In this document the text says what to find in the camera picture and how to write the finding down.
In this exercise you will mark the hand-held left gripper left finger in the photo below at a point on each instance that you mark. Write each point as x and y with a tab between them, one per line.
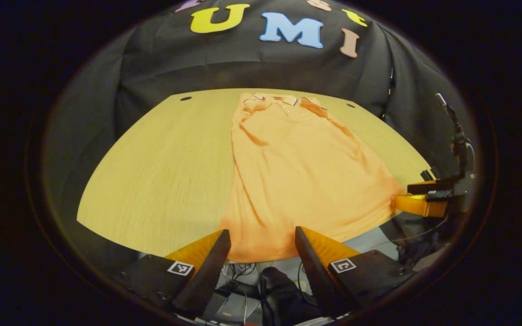
206	276

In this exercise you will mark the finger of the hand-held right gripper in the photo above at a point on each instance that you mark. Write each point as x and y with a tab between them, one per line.
424	187
440	195

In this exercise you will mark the black shoe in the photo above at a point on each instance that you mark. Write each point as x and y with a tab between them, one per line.
283	294

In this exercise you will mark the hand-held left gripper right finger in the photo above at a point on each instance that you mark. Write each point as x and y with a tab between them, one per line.
313	276

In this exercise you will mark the orange T-shirt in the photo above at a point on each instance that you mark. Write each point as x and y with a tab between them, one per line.
297	172

